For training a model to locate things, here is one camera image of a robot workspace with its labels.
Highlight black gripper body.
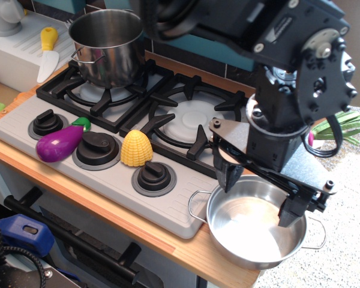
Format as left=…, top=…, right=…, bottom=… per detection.
left=209, top=97, right=337, bottom=212

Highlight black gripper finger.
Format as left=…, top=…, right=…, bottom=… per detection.
left=213, top=149, right=244, bottom=193
left=278, top=196, right=307, bottom=227

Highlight small steel pan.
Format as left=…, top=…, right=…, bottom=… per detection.
left=201, top=175, right=310, bottom=270

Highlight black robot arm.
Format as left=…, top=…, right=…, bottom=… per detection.
left=131, top=1, right=357, bottom=227

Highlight grey toy stove top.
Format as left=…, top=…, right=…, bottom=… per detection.
left=0, top=59, right=253, bottom=240

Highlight black right stove knob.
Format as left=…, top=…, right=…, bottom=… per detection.
left=131, top=161, right=177, bottom=197

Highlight black stove knob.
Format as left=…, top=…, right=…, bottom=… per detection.
left=28, top=109, right=69, bottom=140
left=131, top=161, right=177, bottom=197
left=72, top=132, right=121, bottom=171

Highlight black middle stove knob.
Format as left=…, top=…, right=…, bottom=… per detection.
left=72, top=132, right=121, bottom=171

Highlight tall steel pot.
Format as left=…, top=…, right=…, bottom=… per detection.
left=68, top=9, right=145, bottom=89

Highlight black left stove knob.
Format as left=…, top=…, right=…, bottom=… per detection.
left=28, top=109, right=69, bottom=140

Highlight black right burner grate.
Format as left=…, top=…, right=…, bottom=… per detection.
left=119, top=74, right=247, bottom=178

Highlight black burner grate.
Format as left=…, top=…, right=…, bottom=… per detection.
left=119, top=74, right=247, bottom=178
left=37, top=59, right=174, bottom=133

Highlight yellow toy corn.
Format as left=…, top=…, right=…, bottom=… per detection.
left=121, top=130, right=153, bottom=167

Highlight cardboard panel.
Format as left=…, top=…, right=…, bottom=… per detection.
left=334, top=0, right=360, bottom=107

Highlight purple toy eggplant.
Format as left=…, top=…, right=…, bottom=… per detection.
left=35, top=117, right=91, bottom=163

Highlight black left burner grate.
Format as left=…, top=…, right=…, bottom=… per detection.
left=37, top=59, right=174, bottom=133

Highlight blue clamp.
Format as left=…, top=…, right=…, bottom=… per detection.
left=0, top=214, right=55, bottom=257

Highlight white toy sink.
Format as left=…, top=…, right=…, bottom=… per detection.
left=0, top=12, right=74, bottom=92

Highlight grey toy faucet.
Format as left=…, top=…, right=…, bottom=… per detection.
left=0, top=0, right=25, bottom=37

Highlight black oven door handle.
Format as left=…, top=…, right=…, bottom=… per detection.
left=4, top=187, right=142, bottom=285

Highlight yellow handled toy knife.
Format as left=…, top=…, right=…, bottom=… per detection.
left=37, top=27, right=59, bottom=83

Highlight black braided cable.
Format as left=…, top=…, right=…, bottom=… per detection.
left=0, top=245, right=49, bottom=288

